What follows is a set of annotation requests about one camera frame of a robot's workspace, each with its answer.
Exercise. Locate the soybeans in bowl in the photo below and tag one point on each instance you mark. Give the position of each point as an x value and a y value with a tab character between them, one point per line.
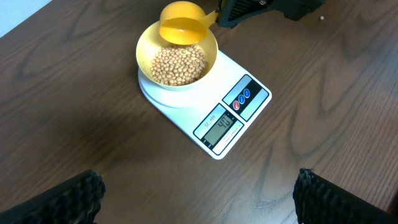
178	65

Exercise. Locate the white digital kitchen scale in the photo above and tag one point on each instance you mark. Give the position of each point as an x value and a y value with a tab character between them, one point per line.
217	110

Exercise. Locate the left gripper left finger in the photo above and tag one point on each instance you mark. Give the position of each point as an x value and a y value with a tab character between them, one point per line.
77	200

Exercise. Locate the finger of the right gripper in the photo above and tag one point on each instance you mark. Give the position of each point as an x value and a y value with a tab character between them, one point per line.
232	12

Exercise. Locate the yellow measuring scoop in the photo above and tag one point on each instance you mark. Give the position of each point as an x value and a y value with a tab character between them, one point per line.
185	23

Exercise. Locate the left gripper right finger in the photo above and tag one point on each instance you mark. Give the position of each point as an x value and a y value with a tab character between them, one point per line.
318	201

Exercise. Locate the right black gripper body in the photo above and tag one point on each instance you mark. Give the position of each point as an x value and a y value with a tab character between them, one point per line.
296	9

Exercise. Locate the yellow bowl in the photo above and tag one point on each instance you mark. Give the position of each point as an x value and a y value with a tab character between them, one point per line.
150	42

